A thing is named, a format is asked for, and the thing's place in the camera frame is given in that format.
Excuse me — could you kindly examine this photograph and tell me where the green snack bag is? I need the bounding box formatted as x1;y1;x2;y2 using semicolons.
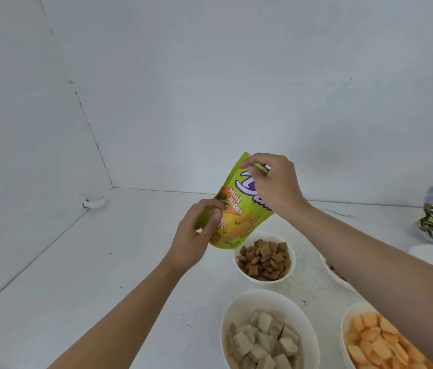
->
195;151;275;250

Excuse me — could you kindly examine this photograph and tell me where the pile of colourful round candies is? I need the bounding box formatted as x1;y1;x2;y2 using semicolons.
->
326;261;348;283

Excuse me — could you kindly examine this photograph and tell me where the pile of orange wafer cubes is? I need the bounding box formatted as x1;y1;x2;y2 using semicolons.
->
344;312;433;369

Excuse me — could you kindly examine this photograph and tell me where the person's right forearm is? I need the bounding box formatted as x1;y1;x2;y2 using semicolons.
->
277;203;433;369

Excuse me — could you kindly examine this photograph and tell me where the pile of brown pillow snacks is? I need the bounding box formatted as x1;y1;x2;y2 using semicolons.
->
236;238;292;282

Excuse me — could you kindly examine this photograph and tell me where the person's left forearm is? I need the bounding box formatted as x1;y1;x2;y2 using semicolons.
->
47;257;186;369

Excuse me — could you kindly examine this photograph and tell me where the pile of beige wafer cubes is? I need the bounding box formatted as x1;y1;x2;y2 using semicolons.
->
227;309;303;369

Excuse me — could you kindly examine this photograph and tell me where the person's left hand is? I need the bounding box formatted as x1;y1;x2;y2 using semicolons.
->
162;198;225;273

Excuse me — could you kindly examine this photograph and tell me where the person's right hand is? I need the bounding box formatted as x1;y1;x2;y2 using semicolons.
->
239;152;311;221

